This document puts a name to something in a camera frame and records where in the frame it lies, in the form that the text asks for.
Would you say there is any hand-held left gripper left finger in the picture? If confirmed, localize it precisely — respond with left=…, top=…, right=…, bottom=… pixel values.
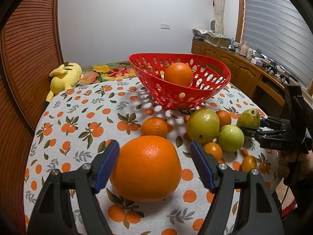
left=27, top=139, right=120, bottom=235

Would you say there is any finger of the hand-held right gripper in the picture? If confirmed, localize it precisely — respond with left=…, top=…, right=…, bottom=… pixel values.
left=241, top=126, right=286, bottom=140
left=260, top=117, right=287, bottom=128

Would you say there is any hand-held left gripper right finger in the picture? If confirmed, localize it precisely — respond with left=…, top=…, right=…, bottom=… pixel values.
left=190, top=141, right=285, bottom=235

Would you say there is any green pear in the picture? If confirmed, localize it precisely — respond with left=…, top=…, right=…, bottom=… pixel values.
left=236, top=109, right=261, bottom=134

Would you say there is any small mandarin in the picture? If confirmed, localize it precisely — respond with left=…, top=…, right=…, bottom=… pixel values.
left=203, top=142, right=223, bottom=162

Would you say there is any green apple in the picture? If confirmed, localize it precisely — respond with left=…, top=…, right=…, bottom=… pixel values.
left=217, top=125, right=245, bottom=152

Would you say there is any round orange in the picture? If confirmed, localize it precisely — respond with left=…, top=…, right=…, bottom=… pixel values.
left=216, top=110, right=232, bottom=129

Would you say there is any large yellow-green round fruit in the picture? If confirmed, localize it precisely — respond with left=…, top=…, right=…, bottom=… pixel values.
left=186, top=108, right=220, bottom=144

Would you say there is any large orange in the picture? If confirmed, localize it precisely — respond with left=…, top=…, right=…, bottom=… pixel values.
left=110, top=135, right=182, bottom=202

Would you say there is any bumpy mandarin orange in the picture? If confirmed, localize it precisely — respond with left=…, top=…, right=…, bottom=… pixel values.
left=141, top=117, right=169, bottom=138

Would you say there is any red perforated plastic basket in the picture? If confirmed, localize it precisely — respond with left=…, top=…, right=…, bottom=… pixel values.
left=129, top=53, right=231, bottom=110

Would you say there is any person's right forearm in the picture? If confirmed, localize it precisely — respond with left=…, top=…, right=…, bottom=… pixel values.
left=292, top=153, right=313, bottom=228

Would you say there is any person's right hand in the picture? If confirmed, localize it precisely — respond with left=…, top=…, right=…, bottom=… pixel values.
left=277, top=152, right=298, bottom=180

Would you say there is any tiny orange kumquat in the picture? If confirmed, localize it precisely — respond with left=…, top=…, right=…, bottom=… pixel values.
left=241, top=155, right=257, bottom=172

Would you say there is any orange print tablecloth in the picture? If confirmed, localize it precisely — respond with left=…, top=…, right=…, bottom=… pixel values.
left=23, top=81, right=282, bottom=235

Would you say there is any wooden sideboard cabinet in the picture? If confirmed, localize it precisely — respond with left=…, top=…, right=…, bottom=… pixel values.
left=191, top=40, right=294, bottom=108

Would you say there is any pink kettle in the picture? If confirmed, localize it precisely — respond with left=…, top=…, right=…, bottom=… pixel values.
left=239, top=41, right=249, bottom=57

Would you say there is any medium orange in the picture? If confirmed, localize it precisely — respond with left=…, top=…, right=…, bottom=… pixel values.
left=164, top=63, right=193, bottom=87

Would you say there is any floral blanket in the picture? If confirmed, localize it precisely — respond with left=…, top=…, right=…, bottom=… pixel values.
left=73, top=61, right=138, bottom=88

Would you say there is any grey window blind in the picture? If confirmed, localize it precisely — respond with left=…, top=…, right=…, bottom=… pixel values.
left=241, top=0, right=313, bottom=91

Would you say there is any yellow plush toy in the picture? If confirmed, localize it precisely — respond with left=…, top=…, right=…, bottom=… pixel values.
left=44, top=62, right=83, bottom=108

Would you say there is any pile of cardboard boxes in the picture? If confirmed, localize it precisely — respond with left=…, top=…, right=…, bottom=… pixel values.
left=192, top=28, right=232, bottom=48

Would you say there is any beige curtain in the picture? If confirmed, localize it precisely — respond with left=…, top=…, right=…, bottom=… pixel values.
left=211, top=0, right=226, bottom=34

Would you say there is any wooden louvred wardrobe door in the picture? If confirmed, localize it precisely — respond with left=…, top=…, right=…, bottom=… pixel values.
left=0, top=0, right=64, bottom=235

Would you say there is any wooden window frame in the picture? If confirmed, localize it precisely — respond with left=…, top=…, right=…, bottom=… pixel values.
left=235, top=0, right=246, bottom=43

